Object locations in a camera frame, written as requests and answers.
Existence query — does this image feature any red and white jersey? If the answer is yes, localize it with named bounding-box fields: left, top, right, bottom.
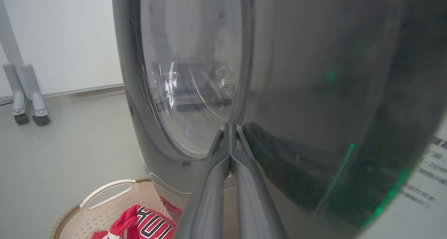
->
left=91, top=196, right=182, bottom=239

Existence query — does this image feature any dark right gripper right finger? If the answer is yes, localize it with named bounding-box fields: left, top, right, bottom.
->
left=230, top=124, right=288, bottom=239

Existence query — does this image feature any cream perforated laundry basket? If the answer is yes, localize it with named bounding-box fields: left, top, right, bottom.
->
left=50, top=178, right=182, bottom=239

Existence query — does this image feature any white front-load washing machine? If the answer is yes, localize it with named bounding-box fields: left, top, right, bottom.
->
left=140, top=117, right=447, bottom=239

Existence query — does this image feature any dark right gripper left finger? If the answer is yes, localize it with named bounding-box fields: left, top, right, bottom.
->
left=175, top=124, right=231, bottom=239

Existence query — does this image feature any black round glass washer door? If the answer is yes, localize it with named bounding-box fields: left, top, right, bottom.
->
left=112, top=0, right=447, bottom=239

